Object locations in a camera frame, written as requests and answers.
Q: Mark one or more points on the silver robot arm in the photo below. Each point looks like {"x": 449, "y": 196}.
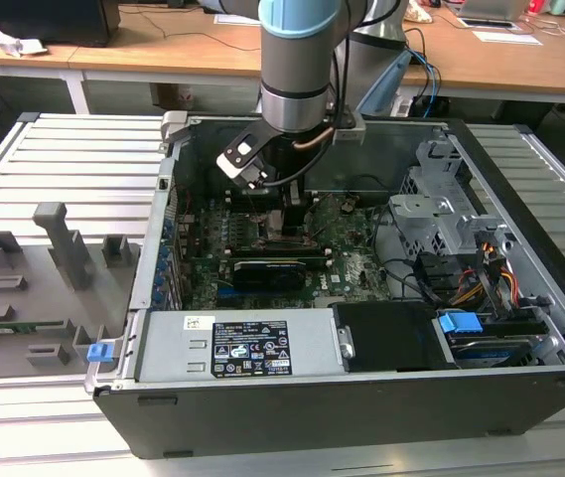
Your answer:
{"x": 297, "y": 59}

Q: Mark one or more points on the black RAM slot bank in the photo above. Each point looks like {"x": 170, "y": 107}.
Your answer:
{"x": 242, "y": 201}
{"x": 277, "y": 253}

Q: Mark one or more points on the CPU socket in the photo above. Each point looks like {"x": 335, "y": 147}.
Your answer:
{"x": 268, "y": 243}

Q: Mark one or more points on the round coin battery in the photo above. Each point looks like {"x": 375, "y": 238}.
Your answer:
{"x": 349, "y": 205}

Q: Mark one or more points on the black graphics card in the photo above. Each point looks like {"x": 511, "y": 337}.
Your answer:
{"x": 269, "y": 275}

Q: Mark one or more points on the green motherboard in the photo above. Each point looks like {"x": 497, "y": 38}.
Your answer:
{"x": 351, "y": 268}

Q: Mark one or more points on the white power strip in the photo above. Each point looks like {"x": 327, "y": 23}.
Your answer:
{"x": 401, "y": 105}

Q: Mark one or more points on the pale blue teach pendant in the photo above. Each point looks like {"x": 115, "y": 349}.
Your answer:
{"x": 386, "y": 79}

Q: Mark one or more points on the silver metal drive cage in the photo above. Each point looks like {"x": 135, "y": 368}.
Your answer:
{"x": 426, "y": 213}

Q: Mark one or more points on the white paper sheet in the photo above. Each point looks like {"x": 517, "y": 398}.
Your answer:
{"x": 237, "y": 20}
{"x": 505, "y": 37}

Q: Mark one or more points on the wooden desk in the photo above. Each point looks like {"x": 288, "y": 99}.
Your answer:
{"x": 163, "y": 54}

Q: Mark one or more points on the black plastic shroud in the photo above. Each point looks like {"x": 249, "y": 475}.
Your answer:
{"x": 391, "y": 338}

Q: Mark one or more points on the beige cloth bag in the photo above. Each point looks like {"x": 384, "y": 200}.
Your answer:
{"x": 421, "y": 12}

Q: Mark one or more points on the grey power supply unit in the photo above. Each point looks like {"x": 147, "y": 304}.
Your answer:
{"x": 173, "y": 348}

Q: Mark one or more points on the blue disk carrier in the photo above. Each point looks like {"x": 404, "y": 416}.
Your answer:
{"x": 458, "y": 328}

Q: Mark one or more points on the black open PC case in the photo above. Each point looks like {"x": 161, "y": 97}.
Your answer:
{"x": 312, "y": 417}

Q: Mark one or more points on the silver laptop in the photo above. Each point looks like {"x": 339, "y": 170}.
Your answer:
{"x": 490, "y": 7}

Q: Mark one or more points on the blue case latch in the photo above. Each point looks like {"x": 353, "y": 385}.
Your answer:
{"x": 99, "y": 353}

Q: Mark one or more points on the grey parts rack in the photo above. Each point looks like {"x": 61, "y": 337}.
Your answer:
{"x": 29, "y": 298}

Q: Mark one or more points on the black monitor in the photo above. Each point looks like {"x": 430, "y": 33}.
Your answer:
{"x": 39, "y": 20}

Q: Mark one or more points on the crumpled white paper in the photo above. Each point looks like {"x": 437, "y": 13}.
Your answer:
{"x": 19, "y": 45}

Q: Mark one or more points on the green RAM stick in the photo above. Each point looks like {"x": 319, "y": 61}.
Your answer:
{"x": 24, "y": 327}

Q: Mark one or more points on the pale green cup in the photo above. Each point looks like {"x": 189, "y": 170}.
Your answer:
{"x": 560, "y": 5}

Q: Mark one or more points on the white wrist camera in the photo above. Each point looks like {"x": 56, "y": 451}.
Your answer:
{"x": 230, "y": 166}

